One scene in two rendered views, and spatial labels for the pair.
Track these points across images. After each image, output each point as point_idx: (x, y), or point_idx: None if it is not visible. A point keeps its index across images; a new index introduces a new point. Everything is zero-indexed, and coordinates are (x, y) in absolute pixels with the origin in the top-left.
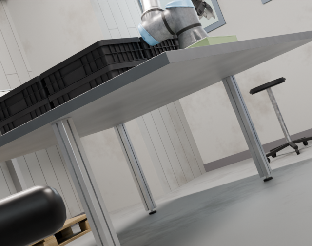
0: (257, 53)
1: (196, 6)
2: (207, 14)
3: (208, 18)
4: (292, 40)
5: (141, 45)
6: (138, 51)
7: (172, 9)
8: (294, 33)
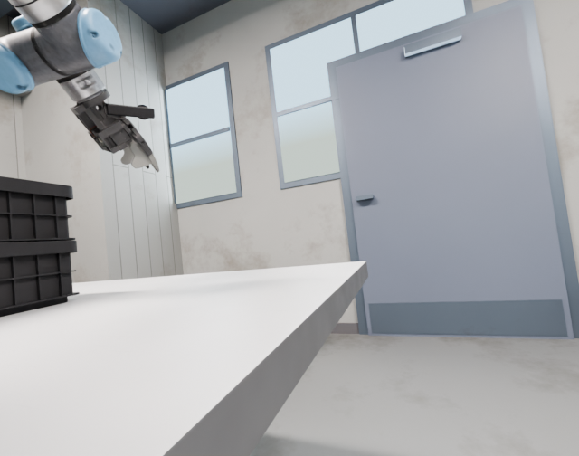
0: None
1: (103, 126)
2: (137, 156)
3: (137, 166)
4: (302, 369)
5: None
6: None
7: None
8: (317, 313)
